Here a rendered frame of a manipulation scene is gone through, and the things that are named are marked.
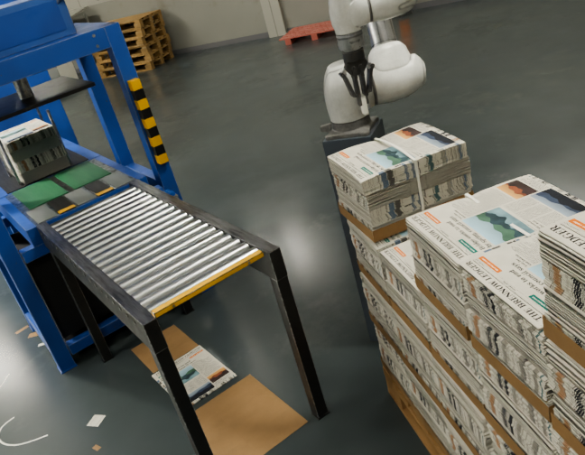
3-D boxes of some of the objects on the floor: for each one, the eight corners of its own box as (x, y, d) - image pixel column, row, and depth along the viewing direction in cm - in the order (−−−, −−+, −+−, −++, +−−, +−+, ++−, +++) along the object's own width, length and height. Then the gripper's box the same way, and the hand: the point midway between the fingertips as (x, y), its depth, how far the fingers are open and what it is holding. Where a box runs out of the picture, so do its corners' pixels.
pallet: (363, 20, 974) (362, 13, 969) (350, 33, 913) (348, 26, 908) (295, 33, 1020) (293, 26, 1015) (278, 46, 959) (276, 40, 954)
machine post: (77, 365, 341) (-66, 83, 273) (61, 374, 338) (-88, 91, 269) (72, 358, 348) (-69, 82, 280) (57, 367, 344) (-90, 89, 276)
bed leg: (329, 412, 265) (289, 274, 235) (319, 420, 262) (276, 282, 232) (320, 405, 269) (280, 269, 239) (311, 413, 267) (267, 277, 237)
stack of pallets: (177, 55, 1111) (162, 8, 1076) (154, 69, 1049) (137, 19, 1014) (125, 65, 1157) (107, 20, 1122) (99, 78, 1095) (81, 32, 1060)
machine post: (171, 257, 426) (80, 22, 358) (160, 264, 422) (66, 27, 354) (166, 254, 433) (76, 23, 365) (154, 260, 429) (61, 27, 361)
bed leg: (228, 487, 243) (169, 346, 213) (216, 496, 240) (153, 355, 210) (221, 478, 247) (162, 339, 217) (208, 488, 245) (147, 348, 215)
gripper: (338, 55, 215) (352, 122, 226) (374, 43, 217) (386, 110, 228) (330, 52, 222) (345, 117, 233) (365, 41, 224) (377, 106, 235)
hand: (363, 105), depth 229 cm, fingers closed
